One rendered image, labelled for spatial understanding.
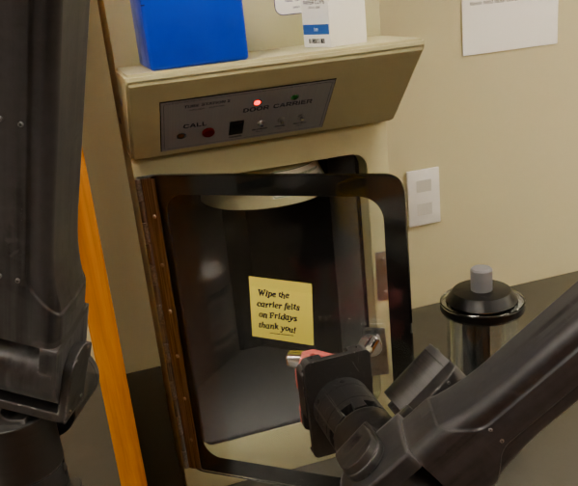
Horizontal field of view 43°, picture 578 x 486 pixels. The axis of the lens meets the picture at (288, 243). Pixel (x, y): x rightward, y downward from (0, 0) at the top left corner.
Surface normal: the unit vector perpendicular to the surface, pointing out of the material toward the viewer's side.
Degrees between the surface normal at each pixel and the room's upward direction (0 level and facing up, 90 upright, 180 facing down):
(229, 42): 90
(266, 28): 90
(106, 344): 90
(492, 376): 40
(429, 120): 90
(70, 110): 109
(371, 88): 135
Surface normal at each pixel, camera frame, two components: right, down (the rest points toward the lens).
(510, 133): 0.29, 0.29
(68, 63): 0.96, 0.27
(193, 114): 0.28, 0.86
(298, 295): -0.37, 0.33
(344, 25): 0.55, 0.22
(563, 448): -0.10, -0.94
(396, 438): -0.72, -0.68
